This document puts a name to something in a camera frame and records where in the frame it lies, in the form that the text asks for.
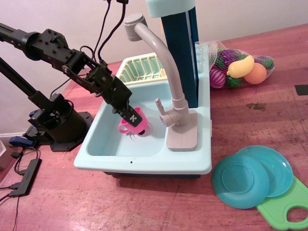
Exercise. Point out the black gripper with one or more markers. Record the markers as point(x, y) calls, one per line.
point(114, 92)

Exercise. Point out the pink toy cup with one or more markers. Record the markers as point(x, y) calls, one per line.
point(125, 127)

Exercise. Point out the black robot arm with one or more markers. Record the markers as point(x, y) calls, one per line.
point(56, 123)

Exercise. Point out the light blue toy sink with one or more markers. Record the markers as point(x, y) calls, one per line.
point(106, 149)

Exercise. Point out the yellow dish rack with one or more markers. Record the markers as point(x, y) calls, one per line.
point(141, 69)

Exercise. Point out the grey toy faucet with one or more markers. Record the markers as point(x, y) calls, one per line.
point(181, 121)

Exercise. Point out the dark blue water tower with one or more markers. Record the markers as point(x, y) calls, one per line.
point(179, 22)

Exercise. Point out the mesh bag of toy food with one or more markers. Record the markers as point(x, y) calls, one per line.
point(217, 57)

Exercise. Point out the blue clamp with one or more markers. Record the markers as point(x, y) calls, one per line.
point(21, 142)

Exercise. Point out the yellow toy fruit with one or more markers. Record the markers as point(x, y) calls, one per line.
point(241, 68)

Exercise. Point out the black usb hub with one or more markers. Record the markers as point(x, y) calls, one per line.
point(24, 187)

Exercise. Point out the front teal plate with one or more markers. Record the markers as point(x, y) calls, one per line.
point(240, 181)

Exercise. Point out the teal plate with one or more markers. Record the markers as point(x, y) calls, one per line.
point(240, 181)
point(279, 170)

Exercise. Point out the orange toy fruit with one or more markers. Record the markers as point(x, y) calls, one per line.
point(257, 75)

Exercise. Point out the rear teal plate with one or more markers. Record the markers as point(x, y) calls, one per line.
point(279, 170)

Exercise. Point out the black tape patch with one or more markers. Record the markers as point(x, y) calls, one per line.
point(301, 90)

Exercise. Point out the green cutting board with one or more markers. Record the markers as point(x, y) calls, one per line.
point(275, 209)

